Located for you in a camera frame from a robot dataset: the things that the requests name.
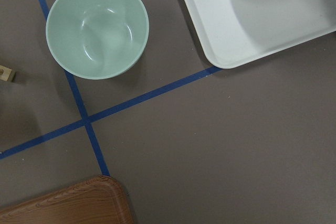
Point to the cream plastic tray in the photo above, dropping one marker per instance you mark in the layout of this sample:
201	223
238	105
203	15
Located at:
235	32

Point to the brown wood-grain tray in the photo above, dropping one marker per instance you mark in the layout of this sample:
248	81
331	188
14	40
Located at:
97	200

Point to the blue tape line lengthwise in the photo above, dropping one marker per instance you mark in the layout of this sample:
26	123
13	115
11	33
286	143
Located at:
82	109

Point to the mint green bowl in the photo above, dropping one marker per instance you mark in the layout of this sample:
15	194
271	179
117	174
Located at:
97	39

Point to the wooden dish drying rack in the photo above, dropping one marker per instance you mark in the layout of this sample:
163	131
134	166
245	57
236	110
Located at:
7	74

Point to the blue tape line crosswise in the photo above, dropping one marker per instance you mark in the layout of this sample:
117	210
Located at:
110	111

